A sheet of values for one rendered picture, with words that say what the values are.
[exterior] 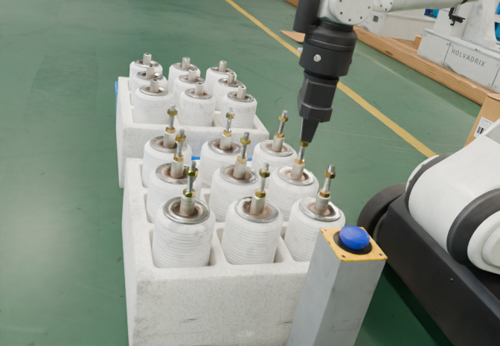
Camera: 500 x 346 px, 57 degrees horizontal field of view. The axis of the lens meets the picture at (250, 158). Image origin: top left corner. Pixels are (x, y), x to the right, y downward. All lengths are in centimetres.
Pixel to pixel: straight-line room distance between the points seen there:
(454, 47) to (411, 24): 91
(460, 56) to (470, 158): 248
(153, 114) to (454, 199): 75
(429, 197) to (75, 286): 67
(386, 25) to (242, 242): 342
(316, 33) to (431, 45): 274
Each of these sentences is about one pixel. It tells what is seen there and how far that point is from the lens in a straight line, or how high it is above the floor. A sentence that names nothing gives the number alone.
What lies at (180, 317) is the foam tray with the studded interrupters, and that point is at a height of 10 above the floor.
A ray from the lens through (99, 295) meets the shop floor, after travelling 96.
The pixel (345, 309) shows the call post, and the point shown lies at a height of 23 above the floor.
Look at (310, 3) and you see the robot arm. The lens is 79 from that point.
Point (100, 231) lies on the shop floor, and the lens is 112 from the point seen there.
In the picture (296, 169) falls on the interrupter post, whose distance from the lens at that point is 90.
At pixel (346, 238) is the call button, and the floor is 33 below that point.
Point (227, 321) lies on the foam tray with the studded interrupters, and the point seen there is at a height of 8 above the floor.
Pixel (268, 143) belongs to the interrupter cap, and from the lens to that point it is 102.
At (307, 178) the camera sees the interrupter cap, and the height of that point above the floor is 25.
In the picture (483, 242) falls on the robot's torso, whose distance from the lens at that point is 77.
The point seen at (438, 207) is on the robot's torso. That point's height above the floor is 33.
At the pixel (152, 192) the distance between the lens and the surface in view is 84.
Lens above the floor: 66
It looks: 26 degrees down
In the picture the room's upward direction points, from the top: 11 degrees clockwise
